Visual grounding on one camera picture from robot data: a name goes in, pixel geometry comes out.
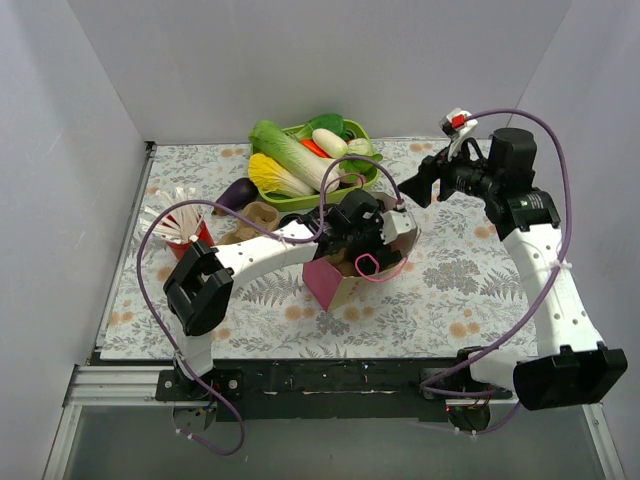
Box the pink paper gift bag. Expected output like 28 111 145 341
302 189 421 312

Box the brown cardboard cup carrier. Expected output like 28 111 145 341
215 201 280 245

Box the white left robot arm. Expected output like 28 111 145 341
163 189 419 400

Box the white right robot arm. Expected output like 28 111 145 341
399 128 628 410

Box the green napa cabbage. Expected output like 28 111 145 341
248 120 329 191

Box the green vegetable basket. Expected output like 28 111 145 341
251 118 382 212

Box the white radish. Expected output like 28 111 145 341
312 128 348 159

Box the orange carrot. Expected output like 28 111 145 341
300 139 329 158

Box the green leafy bok choy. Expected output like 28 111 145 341
293 113 348 140

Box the yellow napa cabbage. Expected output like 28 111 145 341
248 153 315 198

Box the floral patterned table mat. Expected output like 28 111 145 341
100 137 528 361

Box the purple eggplant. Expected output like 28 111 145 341
216 177 258 211

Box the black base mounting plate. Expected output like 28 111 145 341
154 357 513 424

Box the red holder of straws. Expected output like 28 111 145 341
138 187 214 260

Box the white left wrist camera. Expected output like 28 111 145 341
380 210 419 245

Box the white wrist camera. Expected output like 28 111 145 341
380 210 419 245
439 108 478 161

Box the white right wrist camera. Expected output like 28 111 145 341
439 108 478 161

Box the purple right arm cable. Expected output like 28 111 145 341
419 108 572 434

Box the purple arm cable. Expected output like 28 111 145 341
419 108 572 434
135 156 404 457

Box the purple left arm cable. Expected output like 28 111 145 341
135 156 404 457

